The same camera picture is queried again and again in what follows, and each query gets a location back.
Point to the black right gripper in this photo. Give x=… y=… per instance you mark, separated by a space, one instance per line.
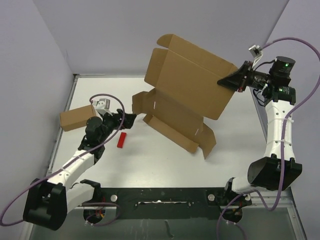
x=234 y=80

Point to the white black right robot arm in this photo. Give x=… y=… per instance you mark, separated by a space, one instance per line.
x=278 y=168

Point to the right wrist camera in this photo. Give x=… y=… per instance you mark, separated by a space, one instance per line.
x=257 y=53

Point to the brown cardboard box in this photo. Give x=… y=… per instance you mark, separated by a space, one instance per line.
x=185 y=91

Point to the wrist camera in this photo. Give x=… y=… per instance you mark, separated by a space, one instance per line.
x=257 y=53
x=102 y=105

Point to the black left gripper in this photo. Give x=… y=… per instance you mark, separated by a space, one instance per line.
x=115 y=118

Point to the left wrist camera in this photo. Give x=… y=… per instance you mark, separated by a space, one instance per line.
x=102 y=105

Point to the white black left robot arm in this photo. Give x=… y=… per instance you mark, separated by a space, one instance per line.
x=51 y=199

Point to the aluminium frame rail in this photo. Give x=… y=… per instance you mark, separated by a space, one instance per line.
x=152 y=157

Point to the small folded cardboard box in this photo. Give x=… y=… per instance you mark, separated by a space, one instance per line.
x=76 y=118

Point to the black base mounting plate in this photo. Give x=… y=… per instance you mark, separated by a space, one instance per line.
x=174 y=203

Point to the red rectangular block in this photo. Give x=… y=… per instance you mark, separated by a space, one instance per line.
x=121 y=140

